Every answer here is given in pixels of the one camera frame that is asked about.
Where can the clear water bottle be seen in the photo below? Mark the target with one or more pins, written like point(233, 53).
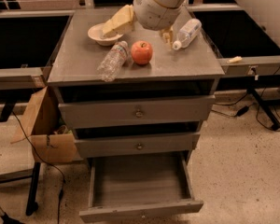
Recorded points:
point(113, 61)

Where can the grey top drawer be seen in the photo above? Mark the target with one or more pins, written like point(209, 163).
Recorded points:
point(136, 112)

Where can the grey drawer cabinet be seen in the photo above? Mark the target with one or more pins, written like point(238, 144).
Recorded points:
point(193, 71)

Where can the grey middle drawer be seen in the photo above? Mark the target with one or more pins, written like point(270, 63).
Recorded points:
point(136, 144)

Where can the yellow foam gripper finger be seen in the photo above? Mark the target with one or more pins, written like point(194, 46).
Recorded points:
point(121, 23)
point(167, 36)

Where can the black right table leg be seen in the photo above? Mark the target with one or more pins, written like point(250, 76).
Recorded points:
point(275, 122)

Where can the white capped plastic bottle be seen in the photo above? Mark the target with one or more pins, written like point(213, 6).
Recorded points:
point(187, 34)

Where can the black table leg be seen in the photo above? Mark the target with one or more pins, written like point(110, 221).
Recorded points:
point(32, 205)
point(275, 122)

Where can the cream ceramic bowl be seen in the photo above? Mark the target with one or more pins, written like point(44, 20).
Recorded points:
point(96, 33)

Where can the grey open bottom drawer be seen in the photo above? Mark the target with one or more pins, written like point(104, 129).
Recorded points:
point(139, 186)

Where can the small yellow foam piece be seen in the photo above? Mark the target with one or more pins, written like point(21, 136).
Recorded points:
point(234, 59)

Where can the brown cardboard box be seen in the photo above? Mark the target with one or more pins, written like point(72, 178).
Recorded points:
point(40, 123)

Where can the red apple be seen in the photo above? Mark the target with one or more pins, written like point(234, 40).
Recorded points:
point(141, 52)

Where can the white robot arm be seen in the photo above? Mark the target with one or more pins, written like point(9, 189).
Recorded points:
point(161, 14)

